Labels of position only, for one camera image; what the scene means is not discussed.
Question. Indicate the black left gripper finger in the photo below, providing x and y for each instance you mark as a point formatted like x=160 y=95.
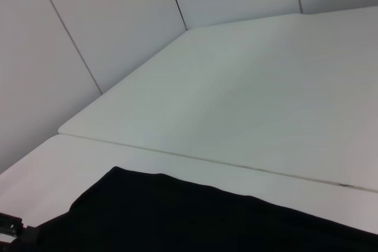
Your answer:
x=30 y=234
x=10 y=224

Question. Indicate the black shirt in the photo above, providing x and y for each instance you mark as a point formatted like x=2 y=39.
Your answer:
x=206 y=219

